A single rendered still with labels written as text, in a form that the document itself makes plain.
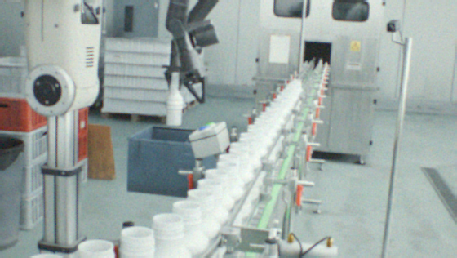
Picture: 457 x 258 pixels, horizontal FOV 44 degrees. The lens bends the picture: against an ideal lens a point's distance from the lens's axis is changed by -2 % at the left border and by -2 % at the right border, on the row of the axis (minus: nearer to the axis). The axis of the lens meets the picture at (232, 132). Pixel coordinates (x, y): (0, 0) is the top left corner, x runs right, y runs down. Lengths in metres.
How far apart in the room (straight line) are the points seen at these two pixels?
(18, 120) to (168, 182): 1.83
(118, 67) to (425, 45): 6.30
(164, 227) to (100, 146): 4.50
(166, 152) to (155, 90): 6.05
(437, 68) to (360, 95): 5.79
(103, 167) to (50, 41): 3.57
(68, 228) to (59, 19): 0.65
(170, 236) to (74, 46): 1.11
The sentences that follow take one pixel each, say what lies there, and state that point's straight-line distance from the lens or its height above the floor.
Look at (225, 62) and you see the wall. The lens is 12.07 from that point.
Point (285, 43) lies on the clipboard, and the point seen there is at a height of 1.27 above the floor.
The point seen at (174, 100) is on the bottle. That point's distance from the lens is 2.32.
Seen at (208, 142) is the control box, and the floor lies 1.08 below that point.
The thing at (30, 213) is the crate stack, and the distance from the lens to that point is 4.05.
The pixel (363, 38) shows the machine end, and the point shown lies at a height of 1.38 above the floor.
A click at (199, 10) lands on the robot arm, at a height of 1.46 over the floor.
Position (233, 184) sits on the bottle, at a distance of 0.97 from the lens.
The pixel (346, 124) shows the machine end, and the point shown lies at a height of 0.44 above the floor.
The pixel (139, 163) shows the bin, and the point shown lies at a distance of 2.29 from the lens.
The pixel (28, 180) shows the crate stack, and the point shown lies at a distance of 3.96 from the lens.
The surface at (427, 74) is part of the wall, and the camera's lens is 12.02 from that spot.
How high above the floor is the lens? 1.39
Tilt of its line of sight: 10 degrees down
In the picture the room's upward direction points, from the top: 3 degrees clockwise
